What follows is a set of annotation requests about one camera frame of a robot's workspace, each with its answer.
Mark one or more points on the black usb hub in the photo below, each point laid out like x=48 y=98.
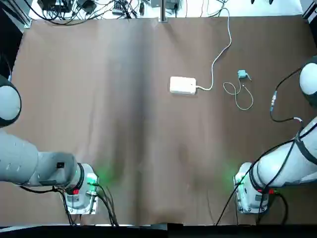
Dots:
x=120 y=8

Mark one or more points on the small black power adapter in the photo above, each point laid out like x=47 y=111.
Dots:
x=85 y=6

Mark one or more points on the white desk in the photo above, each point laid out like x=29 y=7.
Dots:
x=247 y=7

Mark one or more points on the teal phone charger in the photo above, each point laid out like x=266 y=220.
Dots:
x=242 y=75

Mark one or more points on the black power brick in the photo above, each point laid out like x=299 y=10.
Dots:
x=156 y=3
x=171 y=5

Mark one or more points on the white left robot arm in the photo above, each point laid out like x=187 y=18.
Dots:
x=49 y=168

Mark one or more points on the white power strip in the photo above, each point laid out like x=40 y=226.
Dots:
x=183 y=85

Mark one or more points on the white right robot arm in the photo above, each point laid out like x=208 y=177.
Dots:
x=284 y=163

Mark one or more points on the aluminium frame rail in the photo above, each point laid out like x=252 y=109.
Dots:
x=26 y=21

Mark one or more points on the black electronics box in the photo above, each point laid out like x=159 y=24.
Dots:
x=53 y=5

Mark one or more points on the aluminium post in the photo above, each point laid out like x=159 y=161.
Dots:
x=163 y=12

